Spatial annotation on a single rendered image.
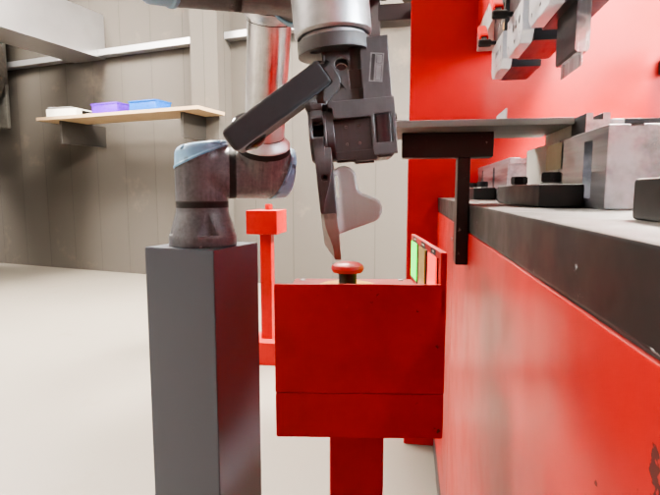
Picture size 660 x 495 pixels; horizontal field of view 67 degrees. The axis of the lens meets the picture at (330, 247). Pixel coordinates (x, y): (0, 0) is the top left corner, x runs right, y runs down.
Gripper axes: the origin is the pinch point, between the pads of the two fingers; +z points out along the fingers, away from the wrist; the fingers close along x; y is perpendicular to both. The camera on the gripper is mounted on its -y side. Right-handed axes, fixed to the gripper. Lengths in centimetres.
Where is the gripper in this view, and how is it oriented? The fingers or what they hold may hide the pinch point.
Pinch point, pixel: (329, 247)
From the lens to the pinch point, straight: 50.5
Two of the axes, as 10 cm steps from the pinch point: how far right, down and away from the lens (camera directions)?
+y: 10.0, -0.8, -0.3
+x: 0.3, -1.1, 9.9
